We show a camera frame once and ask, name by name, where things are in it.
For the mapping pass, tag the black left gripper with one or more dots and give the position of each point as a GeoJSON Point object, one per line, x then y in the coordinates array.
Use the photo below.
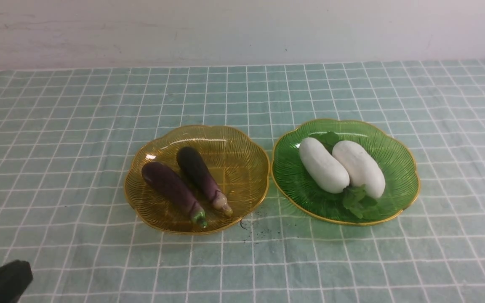
{"type": "Point", "coordinates": [15, 278]}

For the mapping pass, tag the purple eggplant green stem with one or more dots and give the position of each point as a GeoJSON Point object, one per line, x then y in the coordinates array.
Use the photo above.
{"type": "Point", "coordinates": [170, 185]}

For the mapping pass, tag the dark eggplant pale stem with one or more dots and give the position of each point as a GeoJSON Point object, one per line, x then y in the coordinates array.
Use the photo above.
{"type": "Point", "coordinates": [196, 171]}

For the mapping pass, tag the white radish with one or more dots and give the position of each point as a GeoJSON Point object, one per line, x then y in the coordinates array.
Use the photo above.
{"type": "Point", "coordinates": [324, 169]}
{"type": "Point", "coordinates": [366, 179]}

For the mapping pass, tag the green checkered tablecloth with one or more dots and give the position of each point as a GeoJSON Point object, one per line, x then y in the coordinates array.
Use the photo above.
{"type": "Point", "coordinates": [67, 139]}

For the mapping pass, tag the amber plastic flower plate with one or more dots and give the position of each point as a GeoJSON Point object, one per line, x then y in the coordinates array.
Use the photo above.
{"type": "Point", "coordinates": [239, 166]}

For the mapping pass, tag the green plastic flower plate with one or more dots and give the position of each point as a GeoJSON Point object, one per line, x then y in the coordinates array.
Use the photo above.
{"type": "Point", "coordinates": [393, 157]}

